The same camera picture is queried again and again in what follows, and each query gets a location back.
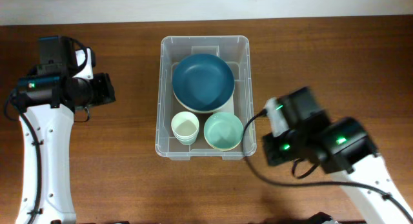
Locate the yellow small bowl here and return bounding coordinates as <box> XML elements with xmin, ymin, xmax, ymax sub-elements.
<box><xmin>211</xmin><ymin>145</ymin><xmax>236</xmax><ymax>152</ymax></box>

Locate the mint green plastic cup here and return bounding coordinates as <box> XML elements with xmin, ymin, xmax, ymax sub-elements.
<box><xmin>179</xmin><ymin>139</ymin><xmax>196</xmax><ymax>145</ymax></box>

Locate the white label in container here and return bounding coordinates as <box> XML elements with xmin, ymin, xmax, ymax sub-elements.
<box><xmin>221</xmin><ymin>96</ymin><xmax>234</xmax><ymax>114</ymax></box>

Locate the grey plastic cup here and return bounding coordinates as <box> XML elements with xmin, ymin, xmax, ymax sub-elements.
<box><xmin>176</xmin><ymin>136</ymin><xmax>197</xmax><ymax>140</ymax></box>

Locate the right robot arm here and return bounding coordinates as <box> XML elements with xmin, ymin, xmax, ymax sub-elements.
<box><xmin>263</xmin><ymin>87</ymin><xmax>412</xmax><ymax>223</ymax></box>

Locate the dark blue large bowl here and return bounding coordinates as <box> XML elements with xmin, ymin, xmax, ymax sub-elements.
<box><xmin>172</xmin><ymin>54</ymin><xmax>235</xmax><ymax>111</ymax></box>

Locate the cream large bowl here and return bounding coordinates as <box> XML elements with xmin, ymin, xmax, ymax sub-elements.
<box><xmin>174</xmin><ymin>94</ymin><xmax>224</xmax><ymax>114</ymax></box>

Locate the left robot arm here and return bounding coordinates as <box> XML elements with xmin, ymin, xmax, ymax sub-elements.
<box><xmin>8</xmin><ymin>36</ymin><xmax>116</xmax><ymax>223</ymax></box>

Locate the clear plastic storage container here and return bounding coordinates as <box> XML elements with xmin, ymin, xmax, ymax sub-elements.
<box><xmin>155</xmin><ymin>36</ymin><xmax>257</xmax><ymax>161</ymax></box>

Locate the cream plastic cup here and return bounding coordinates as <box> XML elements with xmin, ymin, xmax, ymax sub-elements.
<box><xmin>171</xmin><ymin>111</ymin><xmax>199</xmax><ymax>139</ymax></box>

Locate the mint green small bowl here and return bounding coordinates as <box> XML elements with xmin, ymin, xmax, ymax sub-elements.
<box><xmin>203</xmin><ymin>112</ymin><xmax>243</xmax><ymax>148</ymax></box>

